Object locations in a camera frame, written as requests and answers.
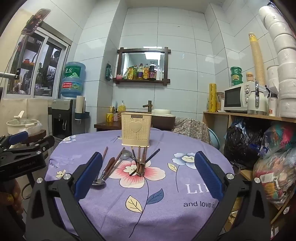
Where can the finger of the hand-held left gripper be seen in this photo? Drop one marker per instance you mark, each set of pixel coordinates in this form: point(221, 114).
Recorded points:
point(42, 142)
point(18, 137)

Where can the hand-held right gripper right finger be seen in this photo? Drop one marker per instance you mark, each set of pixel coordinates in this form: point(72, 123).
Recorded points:
point(208, 177)

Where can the stack of green tubs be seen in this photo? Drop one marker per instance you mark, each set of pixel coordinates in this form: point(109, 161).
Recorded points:
point(235, 76)

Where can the wooden framed mirror shelf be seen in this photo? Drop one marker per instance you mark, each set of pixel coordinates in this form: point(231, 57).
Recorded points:
point(119, 67)

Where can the colourful plastic bag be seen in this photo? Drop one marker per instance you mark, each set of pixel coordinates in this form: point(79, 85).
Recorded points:
point(279, 136)

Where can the person's left hand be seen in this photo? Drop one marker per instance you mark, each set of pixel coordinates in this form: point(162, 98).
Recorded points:
point(12, 193)

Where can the black chopstick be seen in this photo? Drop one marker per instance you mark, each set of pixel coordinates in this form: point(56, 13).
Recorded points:
point(152, 154)

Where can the wicker basket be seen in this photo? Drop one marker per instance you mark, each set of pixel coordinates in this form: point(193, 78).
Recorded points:
point(119, 115)

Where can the wooden shelf unit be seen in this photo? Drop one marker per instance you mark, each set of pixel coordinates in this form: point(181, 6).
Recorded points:
point(217, 115)

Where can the blue basin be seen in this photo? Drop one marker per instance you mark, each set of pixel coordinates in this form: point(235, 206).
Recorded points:
point(214, 139)

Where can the yellow roll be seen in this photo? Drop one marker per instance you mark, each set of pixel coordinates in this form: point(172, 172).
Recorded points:
point(212, 97)

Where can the yellow mug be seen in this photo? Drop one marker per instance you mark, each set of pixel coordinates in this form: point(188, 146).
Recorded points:
point(109, 117)

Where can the floral patterned cloth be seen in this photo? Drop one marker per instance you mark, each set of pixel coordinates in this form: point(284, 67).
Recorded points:
point(192, 131)

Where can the white electric kettle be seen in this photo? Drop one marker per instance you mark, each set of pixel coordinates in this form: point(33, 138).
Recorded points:
point(256, 102)

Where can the water dispenser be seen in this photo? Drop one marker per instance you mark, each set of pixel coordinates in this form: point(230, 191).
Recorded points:
point(62, 118)

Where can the white microwave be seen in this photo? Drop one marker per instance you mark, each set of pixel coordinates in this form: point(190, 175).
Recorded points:
point(233, 98)

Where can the stack of toilet paper rolls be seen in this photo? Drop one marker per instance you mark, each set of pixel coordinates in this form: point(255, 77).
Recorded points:
point(285, 69)

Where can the clear bag of snacks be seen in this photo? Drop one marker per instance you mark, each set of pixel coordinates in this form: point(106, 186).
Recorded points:
point(275, 176)

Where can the cream and brown rice cooker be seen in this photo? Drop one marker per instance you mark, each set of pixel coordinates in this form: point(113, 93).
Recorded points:
point(163, 119)

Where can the bronze faucet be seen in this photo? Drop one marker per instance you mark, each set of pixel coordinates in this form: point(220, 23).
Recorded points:
point(149, 106)

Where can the phone on mount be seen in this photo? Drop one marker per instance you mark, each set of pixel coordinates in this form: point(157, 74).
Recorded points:
point(35, 20)

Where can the purple floral tablecloth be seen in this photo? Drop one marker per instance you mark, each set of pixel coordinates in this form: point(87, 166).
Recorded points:
point(161, 208)

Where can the paper cup dispenser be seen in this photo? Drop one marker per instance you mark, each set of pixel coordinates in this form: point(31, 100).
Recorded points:
point(80, 109)

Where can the dark sauce bottle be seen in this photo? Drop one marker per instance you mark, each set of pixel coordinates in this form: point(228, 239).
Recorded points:
point(152, 73)

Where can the dark wooden side table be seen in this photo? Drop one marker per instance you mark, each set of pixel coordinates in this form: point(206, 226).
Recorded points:
point(106, 126)

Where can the white cooking pot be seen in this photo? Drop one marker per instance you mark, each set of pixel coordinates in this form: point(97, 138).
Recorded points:
point(20, 126)

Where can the glass jar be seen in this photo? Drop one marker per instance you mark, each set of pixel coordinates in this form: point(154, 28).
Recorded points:
point(220, 102)

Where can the cream perforated utensil holder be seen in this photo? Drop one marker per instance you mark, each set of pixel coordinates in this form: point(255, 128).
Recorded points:
point(136, 136)

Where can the blue water bottle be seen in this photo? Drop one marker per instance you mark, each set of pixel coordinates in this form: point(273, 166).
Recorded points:
point(73, 80)

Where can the window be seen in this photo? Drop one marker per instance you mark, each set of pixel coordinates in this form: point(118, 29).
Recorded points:
point(46, 69)

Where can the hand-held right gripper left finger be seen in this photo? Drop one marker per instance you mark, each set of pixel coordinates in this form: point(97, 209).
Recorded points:
point(89, 177)

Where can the yellow soap bottle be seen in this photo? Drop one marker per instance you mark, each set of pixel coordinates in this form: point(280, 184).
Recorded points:
point(122, 107)

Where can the white thermos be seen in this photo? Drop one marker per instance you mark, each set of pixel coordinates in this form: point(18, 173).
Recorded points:
point(273, 105)

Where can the stack of paper cups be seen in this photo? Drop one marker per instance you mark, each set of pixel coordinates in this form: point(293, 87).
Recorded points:
point(257, 60)

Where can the pink bowl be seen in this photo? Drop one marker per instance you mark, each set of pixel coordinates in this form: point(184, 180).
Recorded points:
point(119, 77)

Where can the green wall holder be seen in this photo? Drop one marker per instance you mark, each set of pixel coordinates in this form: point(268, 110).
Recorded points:
point(108, 71)

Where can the black plastic bag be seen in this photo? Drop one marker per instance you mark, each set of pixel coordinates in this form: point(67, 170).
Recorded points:
point(242, 143)

